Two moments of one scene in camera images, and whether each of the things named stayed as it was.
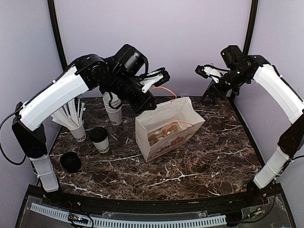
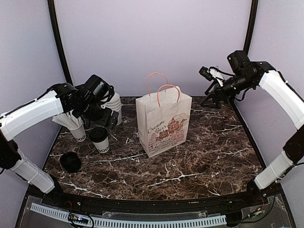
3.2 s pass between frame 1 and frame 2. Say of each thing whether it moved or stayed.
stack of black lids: stayed
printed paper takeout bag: moved
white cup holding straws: stayed
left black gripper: moved
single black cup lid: stayed
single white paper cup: stayed
